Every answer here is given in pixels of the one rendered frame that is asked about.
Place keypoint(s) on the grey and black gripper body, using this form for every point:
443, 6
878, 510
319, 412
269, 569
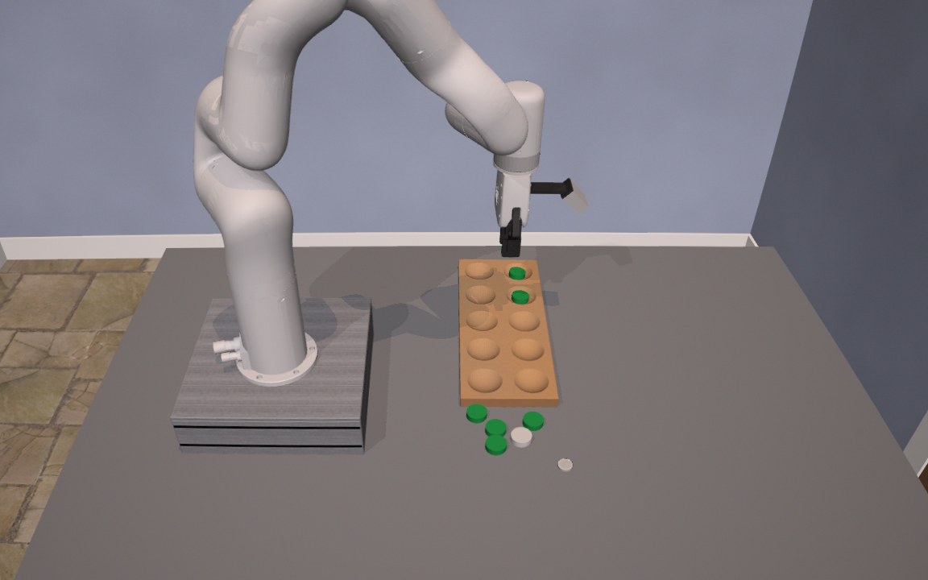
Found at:
512, 190

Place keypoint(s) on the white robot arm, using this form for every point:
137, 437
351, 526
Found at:
246, 112

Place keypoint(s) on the tan tray with round pockets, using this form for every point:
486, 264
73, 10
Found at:
505, 357

